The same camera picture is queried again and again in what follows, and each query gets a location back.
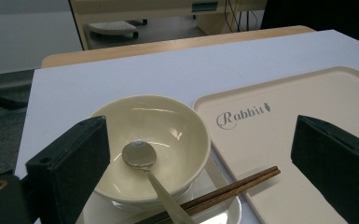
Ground beige desk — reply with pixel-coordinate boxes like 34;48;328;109
69;0;269;50

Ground brown wooden chopstick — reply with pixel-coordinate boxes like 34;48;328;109
134;165;279;224
155;168;282;224

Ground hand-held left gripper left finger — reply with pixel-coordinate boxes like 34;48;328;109
25;115;111;224

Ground black curtain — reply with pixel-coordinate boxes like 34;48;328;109
260;0;359;49

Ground black metal stand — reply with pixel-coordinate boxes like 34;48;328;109
0;90;29;110

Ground white cabinet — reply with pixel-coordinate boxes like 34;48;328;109
0;0;84;77

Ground wheeled footrest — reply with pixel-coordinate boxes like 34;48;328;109
86;19;149;40

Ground cream ceramic bowl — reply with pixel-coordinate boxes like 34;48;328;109
88;94;213;210

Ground beige rabbit print tray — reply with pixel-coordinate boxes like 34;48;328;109
192;65;359;224

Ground white square plate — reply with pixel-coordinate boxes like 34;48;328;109
76;153;242;224

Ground pale board on table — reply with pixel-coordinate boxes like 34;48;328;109
13;29;359;224

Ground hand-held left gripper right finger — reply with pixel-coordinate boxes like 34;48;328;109
290;114;359;224

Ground black cables by desk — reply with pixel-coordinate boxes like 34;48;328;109
224;0;256;34

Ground wooden table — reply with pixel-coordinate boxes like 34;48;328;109
40;25;316;69

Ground desk drawer handle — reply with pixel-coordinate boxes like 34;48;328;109
191;1;219;13

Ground metal spoon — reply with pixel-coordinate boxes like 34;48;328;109
121;140;197;224

